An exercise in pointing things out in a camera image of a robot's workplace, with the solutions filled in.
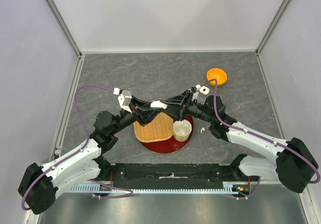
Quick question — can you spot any orange bowl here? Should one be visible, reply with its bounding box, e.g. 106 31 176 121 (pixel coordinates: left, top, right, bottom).
206 68 228 86

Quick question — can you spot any white oval charging case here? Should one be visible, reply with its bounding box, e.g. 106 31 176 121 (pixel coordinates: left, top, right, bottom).
150 100 168 109

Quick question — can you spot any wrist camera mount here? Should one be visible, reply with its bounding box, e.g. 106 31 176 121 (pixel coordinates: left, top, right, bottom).
117 90 132 112
191 84 201 93

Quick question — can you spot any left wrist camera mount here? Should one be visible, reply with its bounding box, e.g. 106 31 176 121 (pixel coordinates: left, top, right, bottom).
117 90 132 112

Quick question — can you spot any red round tray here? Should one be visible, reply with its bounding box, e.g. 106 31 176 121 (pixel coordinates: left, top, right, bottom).
139 116 194 154

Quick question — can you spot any grey cable duct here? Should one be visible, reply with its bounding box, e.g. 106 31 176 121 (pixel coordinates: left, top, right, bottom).
67 182 239 195

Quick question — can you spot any right aluminium frame post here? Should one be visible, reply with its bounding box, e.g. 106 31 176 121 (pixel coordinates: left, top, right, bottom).
255 0 292 56

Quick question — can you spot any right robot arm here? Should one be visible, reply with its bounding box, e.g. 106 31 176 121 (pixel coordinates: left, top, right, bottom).
161 90 320 193

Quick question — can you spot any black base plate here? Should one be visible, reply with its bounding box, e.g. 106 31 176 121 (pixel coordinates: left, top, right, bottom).
100 162 261 190

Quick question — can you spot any cream mug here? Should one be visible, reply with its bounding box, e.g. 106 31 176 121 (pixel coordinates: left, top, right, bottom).
173 120 192 142

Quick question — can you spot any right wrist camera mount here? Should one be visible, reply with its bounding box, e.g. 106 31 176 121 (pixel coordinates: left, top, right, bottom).
191 84 201 93

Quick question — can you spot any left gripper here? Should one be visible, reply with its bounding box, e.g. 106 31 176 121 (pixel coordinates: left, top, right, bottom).
110 95 164 135

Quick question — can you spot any aluminium frame post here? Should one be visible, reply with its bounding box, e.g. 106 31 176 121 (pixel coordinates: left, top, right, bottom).
45 0 82 58
255 0 292 56

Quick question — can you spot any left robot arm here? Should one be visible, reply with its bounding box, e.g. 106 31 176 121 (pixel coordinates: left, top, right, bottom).
18 97 169 214

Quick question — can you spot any left aluminium frame post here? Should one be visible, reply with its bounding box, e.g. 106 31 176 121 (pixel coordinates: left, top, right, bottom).
45 0 82 58

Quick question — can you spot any white square earbud case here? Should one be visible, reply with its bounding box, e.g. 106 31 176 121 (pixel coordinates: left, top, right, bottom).
199 86 210 95

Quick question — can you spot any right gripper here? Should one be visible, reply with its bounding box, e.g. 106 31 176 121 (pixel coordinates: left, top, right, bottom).
160 89 214 124

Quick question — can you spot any woven bamboo basket plate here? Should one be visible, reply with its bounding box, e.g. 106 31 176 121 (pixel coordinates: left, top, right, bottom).
133 113 174 143

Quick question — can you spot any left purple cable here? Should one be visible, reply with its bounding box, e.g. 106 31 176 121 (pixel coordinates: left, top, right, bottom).
21 84 133 211

